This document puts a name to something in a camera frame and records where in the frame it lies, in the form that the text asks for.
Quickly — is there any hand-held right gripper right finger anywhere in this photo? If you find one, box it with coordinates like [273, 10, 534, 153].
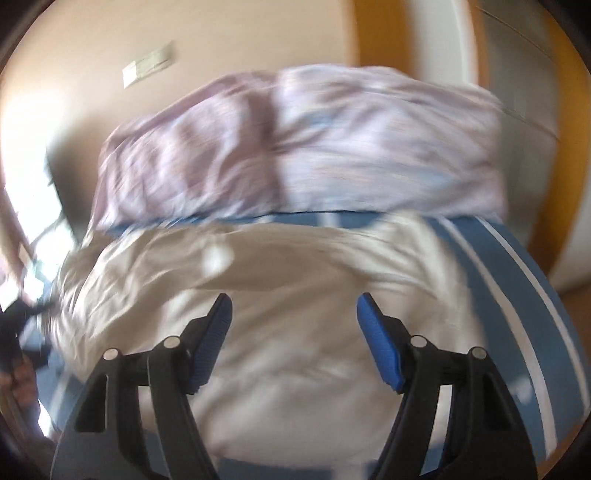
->
[355, 292, 540, 480]

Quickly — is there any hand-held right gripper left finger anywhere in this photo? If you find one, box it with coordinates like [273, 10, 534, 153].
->
[50, 293, 234, 480]

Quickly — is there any beige puffer jacket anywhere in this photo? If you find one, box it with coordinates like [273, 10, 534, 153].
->
[48, 217, 491, 462]

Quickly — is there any person's left hand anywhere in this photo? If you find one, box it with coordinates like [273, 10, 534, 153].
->
[0, 364, 43, 418]

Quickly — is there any black framed screen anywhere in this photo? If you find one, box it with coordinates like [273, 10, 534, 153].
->
[0, 152, 77, 296]

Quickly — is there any pink floral duvet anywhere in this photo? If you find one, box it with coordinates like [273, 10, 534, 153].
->
[90, 64, 509, 232]

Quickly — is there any wood framed glass sliding door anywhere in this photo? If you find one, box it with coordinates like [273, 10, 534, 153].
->
[475, 0, 591, 288]

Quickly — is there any wooden door frame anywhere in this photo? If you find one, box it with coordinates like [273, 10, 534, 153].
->
[353, 0, 419, 71]

